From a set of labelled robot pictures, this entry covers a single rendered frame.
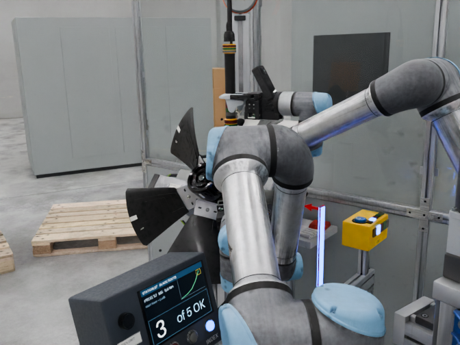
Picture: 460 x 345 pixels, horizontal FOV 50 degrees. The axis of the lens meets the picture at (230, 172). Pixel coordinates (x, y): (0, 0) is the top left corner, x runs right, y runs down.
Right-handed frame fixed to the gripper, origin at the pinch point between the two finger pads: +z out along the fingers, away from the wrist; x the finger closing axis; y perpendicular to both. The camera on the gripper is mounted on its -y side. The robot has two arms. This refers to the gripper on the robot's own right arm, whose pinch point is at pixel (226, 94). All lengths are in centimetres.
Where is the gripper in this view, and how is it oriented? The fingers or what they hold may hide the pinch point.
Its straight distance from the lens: 165.7
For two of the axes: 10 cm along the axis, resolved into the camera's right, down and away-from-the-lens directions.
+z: -8.7, -1.1, 4.8
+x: 4.9, -2.3, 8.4
